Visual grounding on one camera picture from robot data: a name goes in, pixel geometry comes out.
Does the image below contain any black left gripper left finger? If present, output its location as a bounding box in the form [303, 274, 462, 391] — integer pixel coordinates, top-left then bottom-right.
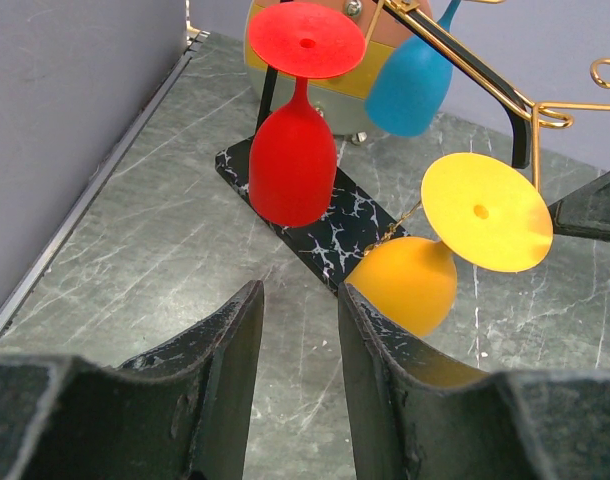
[0, 280, 264, 479]

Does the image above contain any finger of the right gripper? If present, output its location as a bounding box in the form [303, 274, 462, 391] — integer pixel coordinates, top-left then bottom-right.
[548, 171, 610, 242]

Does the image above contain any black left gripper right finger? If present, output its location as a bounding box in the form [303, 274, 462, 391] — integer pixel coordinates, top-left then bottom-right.
[338, 285, 610, 479]

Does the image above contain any yellow wine glass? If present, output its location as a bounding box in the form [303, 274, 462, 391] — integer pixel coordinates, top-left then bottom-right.
[346, 153, 553, 336]

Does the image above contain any gold black wine glass rack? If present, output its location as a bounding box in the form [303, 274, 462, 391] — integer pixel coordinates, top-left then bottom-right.
[214, 0, 610, 297]

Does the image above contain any blue wine glass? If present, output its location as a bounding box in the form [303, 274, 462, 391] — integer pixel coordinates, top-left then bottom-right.
[364, 0, 464, 138]

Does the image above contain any red wine glass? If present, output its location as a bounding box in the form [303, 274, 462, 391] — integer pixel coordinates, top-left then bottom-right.
[248, 2, 366, 227]

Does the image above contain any cylindrical drum container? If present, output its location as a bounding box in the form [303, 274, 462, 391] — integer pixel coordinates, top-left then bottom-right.
[244, 0, 412, 145]

